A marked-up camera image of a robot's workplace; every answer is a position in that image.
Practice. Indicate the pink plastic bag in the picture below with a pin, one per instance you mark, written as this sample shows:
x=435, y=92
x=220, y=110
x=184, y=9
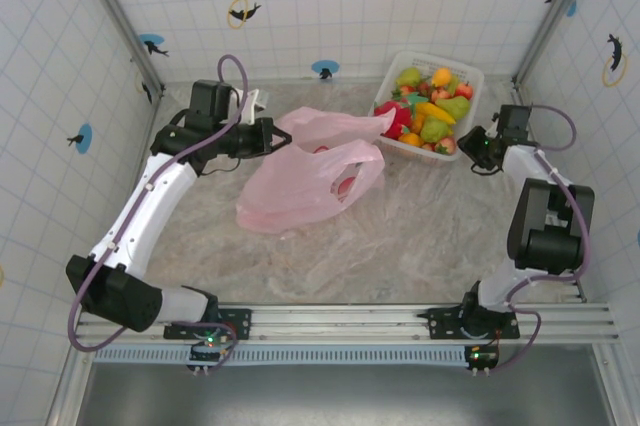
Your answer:
x=290, y=181

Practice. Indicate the white plastic basket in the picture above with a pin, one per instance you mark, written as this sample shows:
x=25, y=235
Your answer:
x=450, y=65

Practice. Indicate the red fake fruit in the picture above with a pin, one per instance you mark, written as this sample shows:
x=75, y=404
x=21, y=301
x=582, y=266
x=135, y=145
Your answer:
x=395, y=111

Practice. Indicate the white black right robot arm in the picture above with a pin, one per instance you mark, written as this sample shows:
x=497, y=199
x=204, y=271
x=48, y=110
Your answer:
x=547, y=241

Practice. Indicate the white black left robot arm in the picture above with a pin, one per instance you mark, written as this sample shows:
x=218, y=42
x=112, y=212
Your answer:
x=150, y=196

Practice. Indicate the red fake apple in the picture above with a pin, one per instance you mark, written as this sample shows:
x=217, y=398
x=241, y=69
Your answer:
x=464, y=91

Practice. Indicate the large green fake pear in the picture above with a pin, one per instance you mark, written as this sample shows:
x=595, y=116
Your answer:
x=455, y=107

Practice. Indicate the red fake strawberry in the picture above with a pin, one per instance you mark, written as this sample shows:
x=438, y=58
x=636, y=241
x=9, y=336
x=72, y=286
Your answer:
x=446, y=145
x=440, y=94

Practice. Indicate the yellow fake banana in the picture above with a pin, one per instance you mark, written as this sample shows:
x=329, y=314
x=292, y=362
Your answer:
x=435, y=112

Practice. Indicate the orange yellow fake fruit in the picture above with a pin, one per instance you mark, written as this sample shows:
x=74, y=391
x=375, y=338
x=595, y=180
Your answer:
x=441, y=77

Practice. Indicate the orange fake tangerine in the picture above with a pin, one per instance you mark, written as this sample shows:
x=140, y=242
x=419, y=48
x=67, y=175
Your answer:
x=411, y=140

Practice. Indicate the small green fake pear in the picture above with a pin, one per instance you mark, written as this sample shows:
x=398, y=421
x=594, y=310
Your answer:
x=409, y=77

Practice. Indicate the marbled plastic table cover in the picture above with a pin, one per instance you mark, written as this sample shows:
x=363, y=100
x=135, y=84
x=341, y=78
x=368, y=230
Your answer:
x=300, y=271

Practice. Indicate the grey metal panel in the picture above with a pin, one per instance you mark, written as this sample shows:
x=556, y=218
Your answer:
x=325, y=396

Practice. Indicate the aluminium frame cross bar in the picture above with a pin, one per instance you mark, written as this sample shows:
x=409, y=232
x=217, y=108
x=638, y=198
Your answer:
x=225, y=81

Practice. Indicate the aluminium frame post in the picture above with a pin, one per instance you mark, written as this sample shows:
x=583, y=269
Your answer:
x=120, y=21
x=556, y=13

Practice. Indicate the long aluminium base rail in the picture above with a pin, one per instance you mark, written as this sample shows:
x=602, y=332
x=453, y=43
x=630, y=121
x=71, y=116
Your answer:
x=325, y=318

